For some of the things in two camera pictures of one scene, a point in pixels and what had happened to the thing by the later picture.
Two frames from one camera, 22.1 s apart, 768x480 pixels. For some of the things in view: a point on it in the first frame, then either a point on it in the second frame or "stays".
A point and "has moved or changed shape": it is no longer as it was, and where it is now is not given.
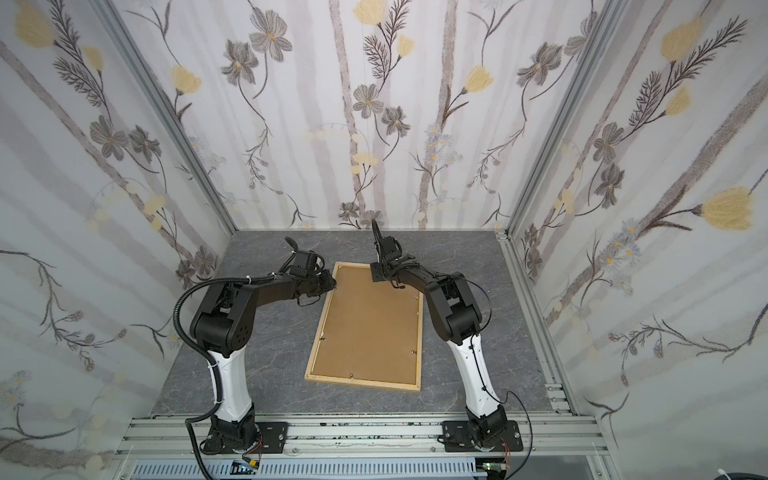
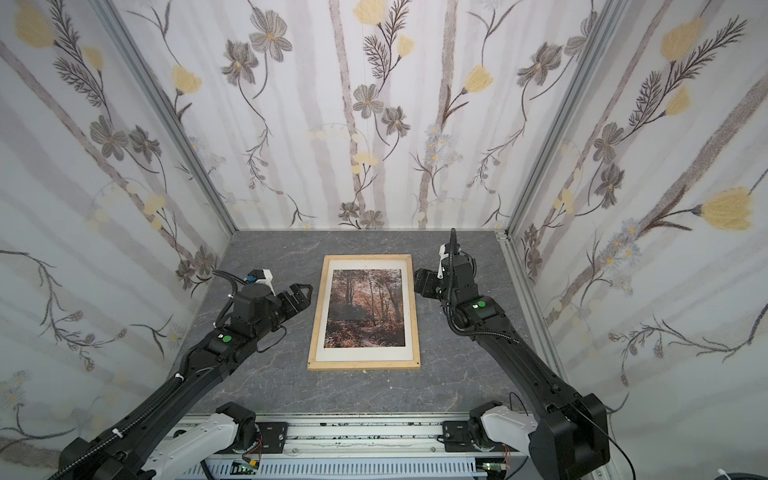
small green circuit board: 243,469 stays
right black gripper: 385,259 -> 452,264
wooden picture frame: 371,334 has moved or changed shape
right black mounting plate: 456,438 stays
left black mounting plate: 272,437 stays
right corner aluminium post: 605,27 stays
